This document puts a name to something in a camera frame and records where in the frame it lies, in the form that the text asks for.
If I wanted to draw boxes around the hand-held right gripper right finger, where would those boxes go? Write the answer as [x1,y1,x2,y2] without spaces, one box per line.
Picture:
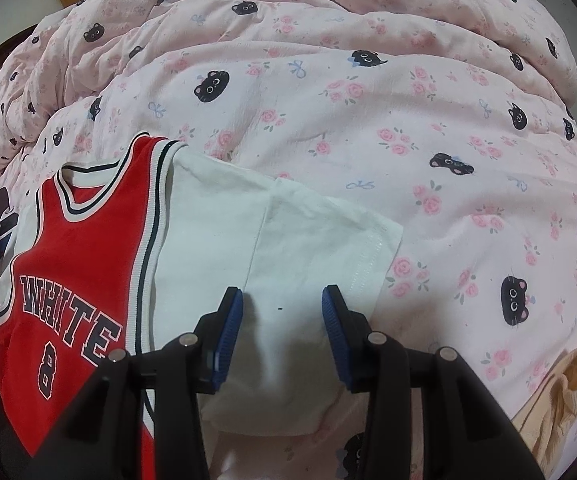
[321,285,549,480]

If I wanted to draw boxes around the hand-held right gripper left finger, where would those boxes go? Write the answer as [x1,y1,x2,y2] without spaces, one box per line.
[23,287,244,480]

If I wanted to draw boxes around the red and white jersey shirt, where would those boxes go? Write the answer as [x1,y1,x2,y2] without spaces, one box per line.
[0,132,404,480]

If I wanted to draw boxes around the pink cat print bed sheet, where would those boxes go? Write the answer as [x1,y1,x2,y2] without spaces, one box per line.
[8,55,577,480]

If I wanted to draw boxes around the beige ribbed knit sweater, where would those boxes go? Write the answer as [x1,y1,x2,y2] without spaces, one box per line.
[511,347,577,480]

